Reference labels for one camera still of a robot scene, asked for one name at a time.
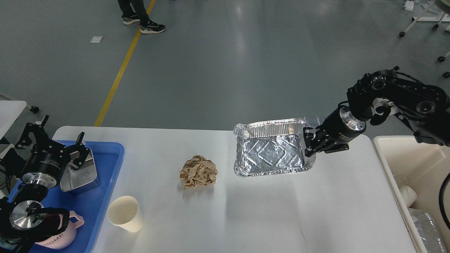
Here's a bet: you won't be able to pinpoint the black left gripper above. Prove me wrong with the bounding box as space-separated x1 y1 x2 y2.
15 115 90 188

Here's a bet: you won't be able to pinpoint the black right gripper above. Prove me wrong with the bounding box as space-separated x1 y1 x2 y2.
303 107 367 157

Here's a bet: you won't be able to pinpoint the stainless steel rectangular tin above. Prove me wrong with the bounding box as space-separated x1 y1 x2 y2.
60 150 100 195

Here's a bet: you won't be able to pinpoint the aluminium foil tray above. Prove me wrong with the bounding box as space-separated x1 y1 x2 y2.
233 117 316 178

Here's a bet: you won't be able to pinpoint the pink mug dark inside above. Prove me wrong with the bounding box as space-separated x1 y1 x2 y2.
35 211 85 249

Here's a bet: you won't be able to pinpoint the cream paper cup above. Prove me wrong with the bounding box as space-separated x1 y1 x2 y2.
107 195 144 233

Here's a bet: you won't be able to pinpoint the brown paper ball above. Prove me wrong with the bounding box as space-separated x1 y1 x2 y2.
179 155 218 190

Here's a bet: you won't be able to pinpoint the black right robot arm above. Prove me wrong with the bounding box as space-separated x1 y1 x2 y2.
303 67 450 157

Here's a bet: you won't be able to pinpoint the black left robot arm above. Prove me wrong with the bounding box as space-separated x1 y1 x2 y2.
1 116 90 253

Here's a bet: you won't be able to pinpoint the clear floor plate left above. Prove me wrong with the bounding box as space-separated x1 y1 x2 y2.
304 116 323 128

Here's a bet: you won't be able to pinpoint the white side table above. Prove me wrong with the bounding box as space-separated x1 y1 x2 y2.
0 100 27 139

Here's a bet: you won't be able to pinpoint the blue plastic tray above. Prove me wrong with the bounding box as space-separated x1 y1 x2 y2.
30 141 125 253

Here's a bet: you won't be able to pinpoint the white cup in bin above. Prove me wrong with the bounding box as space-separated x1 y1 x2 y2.
399 186 418 208

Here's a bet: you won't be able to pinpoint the cream plastic bin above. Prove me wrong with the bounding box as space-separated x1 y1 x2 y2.
372 136 450 253

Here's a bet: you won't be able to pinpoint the white paper on floor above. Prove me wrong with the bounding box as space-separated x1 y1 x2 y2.
90 36 103 43

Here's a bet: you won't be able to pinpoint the foil tray in bin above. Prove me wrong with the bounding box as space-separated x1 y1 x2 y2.
408 208 447 253

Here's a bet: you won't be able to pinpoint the standing person legs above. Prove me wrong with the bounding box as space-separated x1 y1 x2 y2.
117 0 166 34

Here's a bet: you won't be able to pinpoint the white wheeled cart frame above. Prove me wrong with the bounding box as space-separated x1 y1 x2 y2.
399 0 450 79

